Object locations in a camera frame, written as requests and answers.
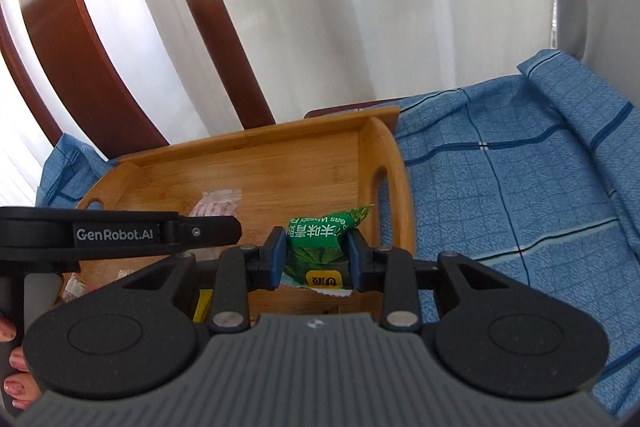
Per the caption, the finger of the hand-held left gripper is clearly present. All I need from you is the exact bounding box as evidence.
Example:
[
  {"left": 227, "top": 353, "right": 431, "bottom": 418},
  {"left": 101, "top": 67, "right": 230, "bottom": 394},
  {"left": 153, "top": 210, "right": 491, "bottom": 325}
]
[{"left": 176, "top": 215, "right": 242, "bottom": 254}]

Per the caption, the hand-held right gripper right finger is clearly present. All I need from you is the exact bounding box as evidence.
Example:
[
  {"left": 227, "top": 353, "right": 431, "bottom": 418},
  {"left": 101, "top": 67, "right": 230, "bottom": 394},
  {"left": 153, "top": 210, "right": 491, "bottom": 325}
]
[{"left": 347, "top": 231, "right": 516, "bottom": 332}]

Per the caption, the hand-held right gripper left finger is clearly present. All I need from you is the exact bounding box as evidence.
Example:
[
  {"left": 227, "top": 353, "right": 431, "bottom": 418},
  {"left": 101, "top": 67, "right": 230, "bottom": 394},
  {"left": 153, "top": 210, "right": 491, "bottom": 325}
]
[{"left": 102, "top": 227, "right": 287, "bottom": 333}]

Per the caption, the green snack packet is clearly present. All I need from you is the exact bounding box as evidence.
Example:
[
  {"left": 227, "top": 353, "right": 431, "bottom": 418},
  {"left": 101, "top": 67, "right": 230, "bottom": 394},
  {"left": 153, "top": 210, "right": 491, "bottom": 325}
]
[{"left": 282, "top": 204, "right": 376, "bottom": 295}]

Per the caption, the wooden tray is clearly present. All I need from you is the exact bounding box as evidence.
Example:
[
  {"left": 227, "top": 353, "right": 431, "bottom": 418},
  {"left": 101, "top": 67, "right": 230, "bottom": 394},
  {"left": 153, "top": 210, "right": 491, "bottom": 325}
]
[{"left": 60, "top": 106, "right": 416, "bottom": 323}]

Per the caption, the person's left hand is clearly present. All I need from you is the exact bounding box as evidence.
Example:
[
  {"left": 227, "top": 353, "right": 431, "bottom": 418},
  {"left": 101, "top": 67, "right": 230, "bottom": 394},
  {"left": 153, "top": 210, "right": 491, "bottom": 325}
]
[{"left": 0, "top": 314, "right": 39, "bottom": 411}]

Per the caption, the small clear snack packet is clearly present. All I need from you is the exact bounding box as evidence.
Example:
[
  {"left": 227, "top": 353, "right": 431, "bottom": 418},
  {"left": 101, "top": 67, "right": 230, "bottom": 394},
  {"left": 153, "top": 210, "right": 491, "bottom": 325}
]
[{"left": 192, "top": 188, "right": 244, "bottom": 220}]

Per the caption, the clear pink-edged snack packet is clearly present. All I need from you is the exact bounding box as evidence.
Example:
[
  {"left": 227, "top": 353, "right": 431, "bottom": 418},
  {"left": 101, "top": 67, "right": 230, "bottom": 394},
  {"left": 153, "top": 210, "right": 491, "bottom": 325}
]
[{"left": 62, "top": 272, "right": 101, "bottom": 305}]

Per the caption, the yellow snack packet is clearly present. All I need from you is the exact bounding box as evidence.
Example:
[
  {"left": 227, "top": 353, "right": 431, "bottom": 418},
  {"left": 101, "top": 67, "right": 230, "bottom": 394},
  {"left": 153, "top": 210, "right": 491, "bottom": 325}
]
[{"left": 195, "top": 289, "right": 216, "bottom": 323}]

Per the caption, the blue checked tablecloth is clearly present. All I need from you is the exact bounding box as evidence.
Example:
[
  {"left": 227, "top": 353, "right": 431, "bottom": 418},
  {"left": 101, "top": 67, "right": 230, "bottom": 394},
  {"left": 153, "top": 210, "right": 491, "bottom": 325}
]
[{"left": 37, "top": 49, "right": 640, "bottom": 418}]

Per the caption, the brown wooden chair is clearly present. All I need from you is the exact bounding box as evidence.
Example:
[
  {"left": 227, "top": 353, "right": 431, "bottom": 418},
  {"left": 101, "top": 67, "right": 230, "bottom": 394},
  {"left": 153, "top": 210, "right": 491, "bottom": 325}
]
[{"left": 0, "top": 0, "right": 401, "bottom": 152}]

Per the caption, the white curtain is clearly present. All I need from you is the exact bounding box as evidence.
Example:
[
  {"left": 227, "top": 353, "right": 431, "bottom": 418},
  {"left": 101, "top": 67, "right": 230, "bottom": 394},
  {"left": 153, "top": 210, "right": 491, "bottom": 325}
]
[{"left": 0, "top": 0, "right": 556, "bottom": 208}]

